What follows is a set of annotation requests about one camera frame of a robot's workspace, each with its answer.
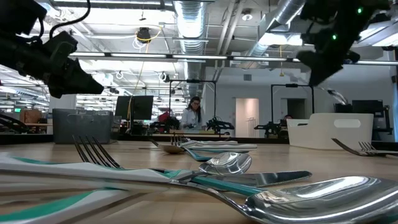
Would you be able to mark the dark grey plastic bin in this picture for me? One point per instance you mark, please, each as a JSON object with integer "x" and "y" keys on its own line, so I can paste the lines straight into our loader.
{"x": 82, "y": 126}

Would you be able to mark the white ceiling smoke detector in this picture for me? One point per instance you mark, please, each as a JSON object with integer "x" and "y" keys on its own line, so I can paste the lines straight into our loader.
{"x": 247, "y": 17}

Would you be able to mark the silver ventilation duct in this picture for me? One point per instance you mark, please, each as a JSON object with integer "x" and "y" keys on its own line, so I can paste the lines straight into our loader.
{"x": 189, "y": 25}
{"x": 287, "y": 11}

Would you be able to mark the white plastic bin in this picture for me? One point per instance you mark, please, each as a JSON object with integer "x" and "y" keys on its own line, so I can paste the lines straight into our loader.
{"x": 329, "y": 133}

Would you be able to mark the black monitors on stand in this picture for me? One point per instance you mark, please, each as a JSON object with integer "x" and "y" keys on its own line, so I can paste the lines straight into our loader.
{"x": 367, "y": 106}

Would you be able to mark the red bag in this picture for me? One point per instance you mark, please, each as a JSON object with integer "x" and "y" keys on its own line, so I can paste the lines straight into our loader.
{"x": 163, "y": 116}

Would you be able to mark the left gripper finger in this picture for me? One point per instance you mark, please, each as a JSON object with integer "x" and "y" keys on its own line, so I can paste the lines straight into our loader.
{"x": 77, "y": 85}

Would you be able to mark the brown cardboard box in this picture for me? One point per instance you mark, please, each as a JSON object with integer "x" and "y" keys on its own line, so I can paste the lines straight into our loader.
{"x": 31, "y": 116}

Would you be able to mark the person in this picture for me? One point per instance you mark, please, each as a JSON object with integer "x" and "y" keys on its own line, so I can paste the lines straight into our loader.
{"x": 192, "y": 119}
{"x": 286, "y": 117}

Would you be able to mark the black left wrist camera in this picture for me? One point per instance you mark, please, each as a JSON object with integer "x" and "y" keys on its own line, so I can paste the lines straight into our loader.
{"x": 60, "y": 40}

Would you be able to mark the green exit sign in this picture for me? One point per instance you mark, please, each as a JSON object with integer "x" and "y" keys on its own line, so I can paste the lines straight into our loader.
{"x": 17, "y": 109}

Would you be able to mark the black monitor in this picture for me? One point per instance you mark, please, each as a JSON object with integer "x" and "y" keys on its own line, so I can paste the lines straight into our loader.
{"x": 140, "y": 107}

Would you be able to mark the long ceiling light strip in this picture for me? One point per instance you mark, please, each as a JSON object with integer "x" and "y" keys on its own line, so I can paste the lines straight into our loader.
{"x": 199, "y": 57}

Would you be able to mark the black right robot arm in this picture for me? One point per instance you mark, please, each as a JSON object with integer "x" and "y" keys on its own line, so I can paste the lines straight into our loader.
{"x": 342, "y": 12}

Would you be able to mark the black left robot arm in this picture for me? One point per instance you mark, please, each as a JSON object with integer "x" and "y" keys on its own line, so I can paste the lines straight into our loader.
{"x": 18, "y": 53}

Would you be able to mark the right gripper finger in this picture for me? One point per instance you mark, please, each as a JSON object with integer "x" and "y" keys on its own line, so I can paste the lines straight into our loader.
{"x": 317, "y": 67}

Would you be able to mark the black station frame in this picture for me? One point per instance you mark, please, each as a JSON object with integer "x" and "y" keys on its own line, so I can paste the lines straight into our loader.
{"x": 192, "y": 81}
{"x": 292, "y": 85}

